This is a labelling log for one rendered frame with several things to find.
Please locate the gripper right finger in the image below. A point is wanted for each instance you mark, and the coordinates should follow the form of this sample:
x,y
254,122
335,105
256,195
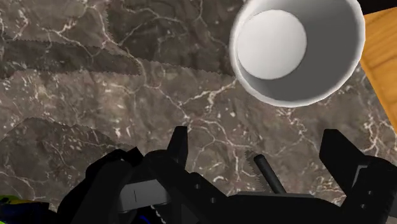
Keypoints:
x,y
369,183

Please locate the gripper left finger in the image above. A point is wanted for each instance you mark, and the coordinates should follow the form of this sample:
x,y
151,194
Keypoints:
x,y
102,186

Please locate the blue and yellow object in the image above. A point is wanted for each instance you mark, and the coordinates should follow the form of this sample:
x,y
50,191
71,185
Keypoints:
x,y
21,211

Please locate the black pen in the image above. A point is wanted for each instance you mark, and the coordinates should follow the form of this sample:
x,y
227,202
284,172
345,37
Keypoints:
x,y
269,173

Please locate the orange wooden board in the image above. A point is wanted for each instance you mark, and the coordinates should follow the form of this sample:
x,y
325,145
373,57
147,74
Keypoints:
x,y
383,59

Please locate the white cup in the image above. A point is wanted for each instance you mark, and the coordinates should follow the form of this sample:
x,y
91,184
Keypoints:
x,y
297,52

